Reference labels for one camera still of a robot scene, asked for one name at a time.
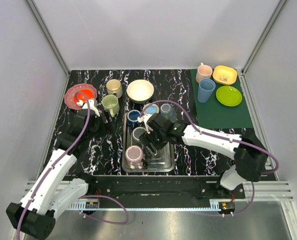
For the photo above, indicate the dark blue mug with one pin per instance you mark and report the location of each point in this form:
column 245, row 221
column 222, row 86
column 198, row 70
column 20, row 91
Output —
column 132, row 118

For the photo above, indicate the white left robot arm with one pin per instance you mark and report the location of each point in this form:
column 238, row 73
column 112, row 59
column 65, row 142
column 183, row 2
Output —
column 37, row 212

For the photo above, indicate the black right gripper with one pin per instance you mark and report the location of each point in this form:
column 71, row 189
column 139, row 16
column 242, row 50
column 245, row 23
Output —
column 147, row 138

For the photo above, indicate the orange bowl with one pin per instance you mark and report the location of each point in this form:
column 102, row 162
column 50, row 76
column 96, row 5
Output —
column 80, row 97

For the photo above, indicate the pink plate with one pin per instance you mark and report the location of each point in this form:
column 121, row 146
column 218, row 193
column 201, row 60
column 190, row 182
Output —
column 69, row 95

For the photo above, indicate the green mat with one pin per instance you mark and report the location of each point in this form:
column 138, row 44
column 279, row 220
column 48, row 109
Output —
column 214, row 115

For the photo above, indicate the pink cup with handle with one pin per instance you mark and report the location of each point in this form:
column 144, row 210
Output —
column 203, row 72

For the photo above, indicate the blue plastic tumbler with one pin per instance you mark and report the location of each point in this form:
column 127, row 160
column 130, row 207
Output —
column 205, row 89

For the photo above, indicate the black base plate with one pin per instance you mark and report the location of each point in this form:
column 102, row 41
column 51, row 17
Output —
column 164, row 192

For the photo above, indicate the small grey blue cup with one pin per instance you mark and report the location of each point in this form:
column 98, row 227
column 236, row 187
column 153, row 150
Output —
column 168, row 112

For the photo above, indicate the dark grey mug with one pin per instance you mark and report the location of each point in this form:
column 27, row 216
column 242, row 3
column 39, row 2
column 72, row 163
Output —
column 135, row 135

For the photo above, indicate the light green mug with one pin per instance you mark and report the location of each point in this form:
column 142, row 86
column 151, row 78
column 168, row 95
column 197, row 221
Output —
column 111, row 103

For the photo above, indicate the lime green plate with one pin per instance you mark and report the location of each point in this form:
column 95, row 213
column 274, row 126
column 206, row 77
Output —
column 228, row 96

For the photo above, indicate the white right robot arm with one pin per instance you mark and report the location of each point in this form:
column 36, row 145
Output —
column 247, row 151

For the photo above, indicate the yellow square bowl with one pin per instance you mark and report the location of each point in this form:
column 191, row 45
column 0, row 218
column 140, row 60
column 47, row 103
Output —
column 224, row 75

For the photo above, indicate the metal tray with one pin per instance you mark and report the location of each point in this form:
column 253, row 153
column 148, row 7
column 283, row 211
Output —
column 163, row 162

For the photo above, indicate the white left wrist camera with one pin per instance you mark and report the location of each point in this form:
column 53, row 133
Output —
column 92, row 103

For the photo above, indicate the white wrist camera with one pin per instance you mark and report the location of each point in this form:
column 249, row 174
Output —
column 144, row 119
column 92, row 103

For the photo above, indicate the white bowl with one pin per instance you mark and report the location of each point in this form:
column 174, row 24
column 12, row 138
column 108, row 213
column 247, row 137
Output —
column 140, row 91

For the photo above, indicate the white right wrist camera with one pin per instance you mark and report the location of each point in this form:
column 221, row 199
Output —
column 144, row 119

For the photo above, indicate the pink purple mug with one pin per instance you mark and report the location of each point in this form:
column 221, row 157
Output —
column 135, row 158

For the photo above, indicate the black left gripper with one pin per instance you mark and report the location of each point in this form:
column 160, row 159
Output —
column 105, row 119

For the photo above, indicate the cream white mug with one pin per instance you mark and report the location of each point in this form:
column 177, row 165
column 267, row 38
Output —
column 114, row 87

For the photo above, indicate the light blue mug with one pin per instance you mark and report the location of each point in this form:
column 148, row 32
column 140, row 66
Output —
column 150, row 108

